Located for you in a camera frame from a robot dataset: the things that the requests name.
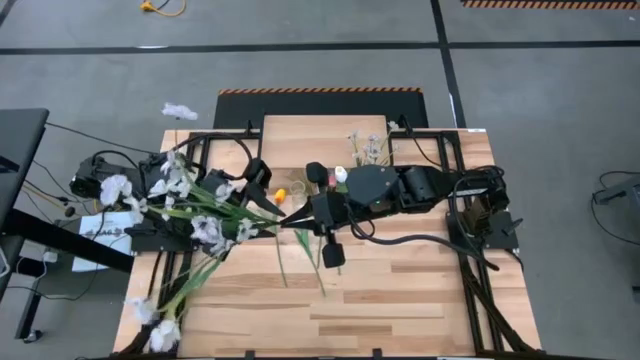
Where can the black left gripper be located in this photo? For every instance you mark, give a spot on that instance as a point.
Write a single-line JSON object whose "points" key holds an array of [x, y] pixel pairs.
{"points": [[257, 172]]}

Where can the black desk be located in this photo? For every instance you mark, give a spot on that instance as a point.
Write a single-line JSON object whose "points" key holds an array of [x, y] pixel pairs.
{"points": [[20, 150]]}

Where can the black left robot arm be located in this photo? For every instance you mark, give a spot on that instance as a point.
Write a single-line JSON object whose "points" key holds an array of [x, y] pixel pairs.
{"points": [[90, 175]]}

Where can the white paper sheet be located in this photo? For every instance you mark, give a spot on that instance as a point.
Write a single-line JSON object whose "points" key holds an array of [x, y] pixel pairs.
{"points": [[115, 225]]}

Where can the white power adapter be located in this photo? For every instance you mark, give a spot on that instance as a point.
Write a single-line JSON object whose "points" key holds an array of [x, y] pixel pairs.
{"points": [[50, 256]]}

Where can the grey stand foot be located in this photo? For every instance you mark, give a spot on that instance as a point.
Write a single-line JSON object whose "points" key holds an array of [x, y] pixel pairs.
{"points": [[625, 192]]}

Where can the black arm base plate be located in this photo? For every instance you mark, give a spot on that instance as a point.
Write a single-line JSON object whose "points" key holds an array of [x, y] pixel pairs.
{"points": [[145, 242], [500, 242]]}

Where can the white blossom spray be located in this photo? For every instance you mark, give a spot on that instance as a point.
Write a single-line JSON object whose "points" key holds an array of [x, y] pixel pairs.
{"points": [[372, 150], [207, 230]]}

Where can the black aluminium table frame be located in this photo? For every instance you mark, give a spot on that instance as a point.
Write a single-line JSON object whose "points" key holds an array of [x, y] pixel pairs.
{"points": [[450, 136]]}

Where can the white artificial tulip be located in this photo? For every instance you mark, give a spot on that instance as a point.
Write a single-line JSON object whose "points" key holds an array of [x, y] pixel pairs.
{"points": [[340, 173]]}

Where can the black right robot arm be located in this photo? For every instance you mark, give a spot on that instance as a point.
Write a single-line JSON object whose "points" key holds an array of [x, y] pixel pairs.
{"points": [[420, 185]]}

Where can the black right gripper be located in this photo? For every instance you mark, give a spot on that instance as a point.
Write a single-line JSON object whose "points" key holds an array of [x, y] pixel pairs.
{"points": [[330, 210]]}

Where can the wooden shelf black legs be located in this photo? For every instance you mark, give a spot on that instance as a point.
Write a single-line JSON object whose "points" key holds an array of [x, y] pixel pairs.
{"points": [[325, 140]]}

